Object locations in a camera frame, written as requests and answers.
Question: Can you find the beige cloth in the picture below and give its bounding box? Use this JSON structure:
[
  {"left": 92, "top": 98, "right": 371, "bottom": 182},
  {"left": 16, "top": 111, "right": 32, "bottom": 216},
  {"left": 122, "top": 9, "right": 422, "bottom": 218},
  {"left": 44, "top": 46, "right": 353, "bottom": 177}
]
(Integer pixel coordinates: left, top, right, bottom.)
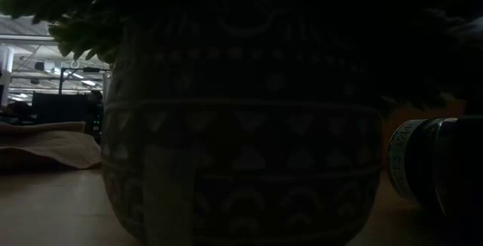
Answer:
[{"left": 0, "top": 121, "right": 103, "bottom": 171}]

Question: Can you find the black room panel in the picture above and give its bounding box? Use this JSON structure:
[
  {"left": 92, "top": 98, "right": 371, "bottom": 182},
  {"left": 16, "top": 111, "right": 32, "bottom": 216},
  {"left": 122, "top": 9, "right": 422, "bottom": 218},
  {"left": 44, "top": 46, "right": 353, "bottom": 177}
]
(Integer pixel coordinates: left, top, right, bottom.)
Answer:
[{"left": 32, "top": 91, "right": 103, "bottom": 141}]

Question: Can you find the black room stand frame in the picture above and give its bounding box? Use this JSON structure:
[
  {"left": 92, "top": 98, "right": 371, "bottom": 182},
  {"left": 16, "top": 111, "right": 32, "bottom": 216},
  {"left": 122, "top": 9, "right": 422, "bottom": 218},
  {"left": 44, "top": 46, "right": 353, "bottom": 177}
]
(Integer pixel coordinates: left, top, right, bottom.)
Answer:
[{"left": 58, "top": 66, "right": 113, "bottom": 95}]

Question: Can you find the green lid spice jar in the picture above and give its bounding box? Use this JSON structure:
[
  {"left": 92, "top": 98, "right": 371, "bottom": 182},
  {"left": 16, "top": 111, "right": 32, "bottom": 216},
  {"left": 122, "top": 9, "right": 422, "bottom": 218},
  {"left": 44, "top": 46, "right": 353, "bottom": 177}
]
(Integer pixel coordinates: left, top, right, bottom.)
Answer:
[{"left": 386, "top": 116, "right": 483, "bottom": 220}]

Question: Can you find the green potted plant patterned pot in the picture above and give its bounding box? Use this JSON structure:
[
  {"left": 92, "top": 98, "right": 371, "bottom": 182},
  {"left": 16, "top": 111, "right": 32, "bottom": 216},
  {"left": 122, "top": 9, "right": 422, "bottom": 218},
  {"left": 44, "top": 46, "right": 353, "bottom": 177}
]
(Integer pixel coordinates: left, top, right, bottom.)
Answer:
[{"left": 0, "top": 0, "right": 483, "bottom": 246}]

